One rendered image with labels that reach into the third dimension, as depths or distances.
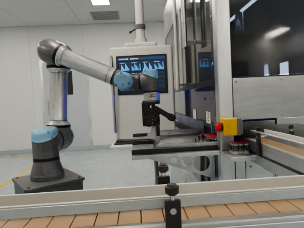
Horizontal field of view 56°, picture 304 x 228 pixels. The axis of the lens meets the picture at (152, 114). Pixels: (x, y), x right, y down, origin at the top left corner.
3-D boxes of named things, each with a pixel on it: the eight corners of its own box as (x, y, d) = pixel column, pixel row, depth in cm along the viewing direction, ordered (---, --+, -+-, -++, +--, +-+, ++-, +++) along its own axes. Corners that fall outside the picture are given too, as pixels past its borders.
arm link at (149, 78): (141, 70, 141) (159, 69, 140) (143, 92, 141) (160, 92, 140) (139, 69, 133) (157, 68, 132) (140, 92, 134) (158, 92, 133)
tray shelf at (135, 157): (201, 135, 199) (201, 132, 199) (237, 153, 130) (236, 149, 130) (133, 138, 197) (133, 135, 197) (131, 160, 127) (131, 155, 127)
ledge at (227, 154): (251, 153, 128) (251, 149, 128) (264, 159, 115) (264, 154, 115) (221, 155, 127) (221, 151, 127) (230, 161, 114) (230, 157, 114)
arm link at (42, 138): (26, 159, 126) (24, 129, 125) (42, 153, 139) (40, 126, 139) (52, 159, 124) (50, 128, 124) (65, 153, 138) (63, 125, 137)
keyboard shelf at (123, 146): (170, 141, 232) (170, 137, 232) (172, 146, 204) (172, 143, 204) (115, 143, 233) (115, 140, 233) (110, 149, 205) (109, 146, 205)
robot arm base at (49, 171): (35, 184, 121) (33, 161, 121) (26, 178, 133) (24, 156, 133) (69, 177, 130) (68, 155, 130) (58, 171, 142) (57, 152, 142)
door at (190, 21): (184, 87, 222) (180, 10, 219) (197, 83, 176) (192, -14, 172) (183, 87, 222) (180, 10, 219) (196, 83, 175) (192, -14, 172)
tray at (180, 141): (214, 140, 160) (213, 134, 160) (228, 148, 134) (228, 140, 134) (154, 143, 159) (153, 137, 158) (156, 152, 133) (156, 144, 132)
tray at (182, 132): (203, 132, 194) (202, 127, 194) (213, 138, 168) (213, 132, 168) (153, 135, 192) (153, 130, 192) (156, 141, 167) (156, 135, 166)
